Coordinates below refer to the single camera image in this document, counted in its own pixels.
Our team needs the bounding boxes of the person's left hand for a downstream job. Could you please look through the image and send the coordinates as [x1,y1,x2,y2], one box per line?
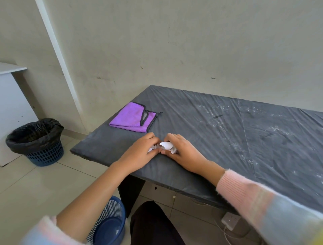
[117,132,162,175]

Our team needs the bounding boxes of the dark grey covered table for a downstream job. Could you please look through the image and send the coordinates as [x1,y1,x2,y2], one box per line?
[70,85,323,215]

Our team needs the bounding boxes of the gathered paper scraps pile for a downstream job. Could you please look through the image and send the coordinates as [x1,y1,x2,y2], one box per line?
[147,141,178,154]

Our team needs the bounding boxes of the person's left forearm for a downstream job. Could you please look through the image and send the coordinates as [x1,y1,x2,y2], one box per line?
[21,161,127,245]

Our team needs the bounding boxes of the white cable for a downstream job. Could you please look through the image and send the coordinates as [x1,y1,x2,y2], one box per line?
[214,219,253,245]

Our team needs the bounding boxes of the person's right forearm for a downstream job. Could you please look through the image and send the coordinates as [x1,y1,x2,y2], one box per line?
[199,160,323,245]

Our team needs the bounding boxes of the blue mesh waste basket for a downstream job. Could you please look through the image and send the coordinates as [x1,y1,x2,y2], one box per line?
[86,196,126,245]

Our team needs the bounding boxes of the white cabinet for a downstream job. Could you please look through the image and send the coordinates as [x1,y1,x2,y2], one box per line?
[0,62,39,168]

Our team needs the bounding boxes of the purple cloth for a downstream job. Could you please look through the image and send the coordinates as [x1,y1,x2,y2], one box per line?
[109,102,163,133]

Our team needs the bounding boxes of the blue plastic waste basket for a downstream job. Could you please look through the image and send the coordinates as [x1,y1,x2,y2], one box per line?
[24,140,64,167]

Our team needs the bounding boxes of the white wall conduit strip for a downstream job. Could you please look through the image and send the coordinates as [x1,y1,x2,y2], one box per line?
[35,0,87,134]

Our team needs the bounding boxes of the black garbage bag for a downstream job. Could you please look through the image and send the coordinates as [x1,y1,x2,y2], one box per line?
[5,118,64,155]

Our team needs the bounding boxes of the person's right hand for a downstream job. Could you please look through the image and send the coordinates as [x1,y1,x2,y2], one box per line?
[161,133,210,175]

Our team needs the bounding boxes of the person's black trousers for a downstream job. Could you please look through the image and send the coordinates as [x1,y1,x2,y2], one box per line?
[129,201,186,245]

